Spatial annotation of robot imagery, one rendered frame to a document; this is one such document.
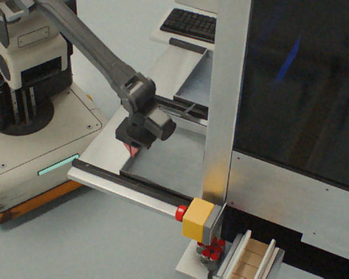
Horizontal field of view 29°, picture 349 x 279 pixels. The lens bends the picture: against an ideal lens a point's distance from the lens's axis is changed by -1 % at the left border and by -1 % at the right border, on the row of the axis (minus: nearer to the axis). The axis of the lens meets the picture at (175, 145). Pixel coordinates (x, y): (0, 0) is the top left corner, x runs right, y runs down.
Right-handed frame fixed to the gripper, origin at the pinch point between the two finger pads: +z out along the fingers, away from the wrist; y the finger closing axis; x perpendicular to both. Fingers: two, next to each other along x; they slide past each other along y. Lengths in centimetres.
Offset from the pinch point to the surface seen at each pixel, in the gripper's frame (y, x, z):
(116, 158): -5.1, 0.3, 5.6
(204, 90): 4.8, 38.3, 3.8
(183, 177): 14.6, 2.5, 2.9
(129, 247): -8, 31, 94
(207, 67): 1.2, 49.0, 4.1
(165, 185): 11.5, -2.3, 3.3
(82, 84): -77, 109, 102
